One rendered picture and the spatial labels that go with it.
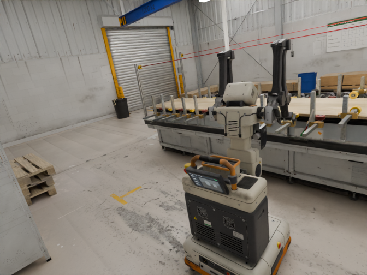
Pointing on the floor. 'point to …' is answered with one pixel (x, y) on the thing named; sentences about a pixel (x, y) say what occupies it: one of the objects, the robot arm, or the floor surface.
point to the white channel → (225, 24)
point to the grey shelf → (16, 225)
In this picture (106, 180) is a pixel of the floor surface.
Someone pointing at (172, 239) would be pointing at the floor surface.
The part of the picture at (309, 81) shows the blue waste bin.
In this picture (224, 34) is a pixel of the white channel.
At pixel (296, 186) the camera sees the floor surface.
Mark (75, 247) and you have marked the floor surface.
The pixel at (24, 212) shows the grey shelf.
